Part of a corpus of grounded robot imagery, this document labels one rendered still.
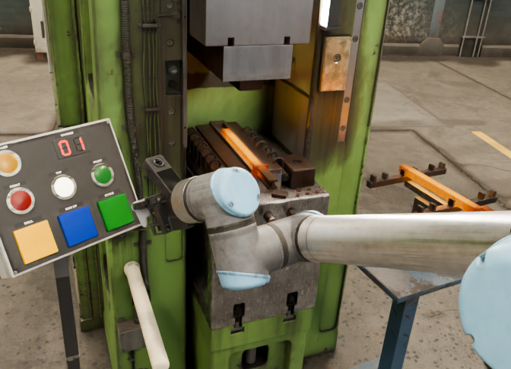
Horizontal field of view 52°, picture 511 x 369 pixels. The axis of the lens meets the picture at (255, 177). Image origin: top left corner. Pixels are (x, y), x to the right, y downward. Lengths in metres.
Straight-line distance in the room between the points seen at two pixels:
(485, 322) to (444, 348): 2.08
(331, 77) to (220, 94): 0.46
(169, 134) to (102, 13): 0.39
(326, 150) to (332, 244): 0.95
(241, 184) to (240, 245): 0.11
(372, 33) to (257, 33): 0.48
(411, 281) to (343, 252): 0.83
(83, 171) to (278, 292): 0.79
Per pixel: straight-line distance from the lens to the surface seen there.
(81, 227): 1.27
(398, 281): 1.67
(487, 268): 0.50
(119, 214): 1.31
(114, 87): 1.51
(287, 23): 1.45
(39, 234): 1.24
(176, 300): 1.91
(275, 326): 1.87
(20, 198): 1.23
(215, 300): 1.69
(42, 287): 2.80
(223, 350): 1.86
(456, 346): 2.63
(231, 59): 1.41
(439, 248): 0.74
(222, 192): 0.89
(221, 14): 1.38
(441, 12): 8.42
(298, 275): 1.76
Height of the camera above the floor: 1.66
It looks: 26 degrees down
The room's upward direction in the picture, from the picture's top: 4 degrees clockwise
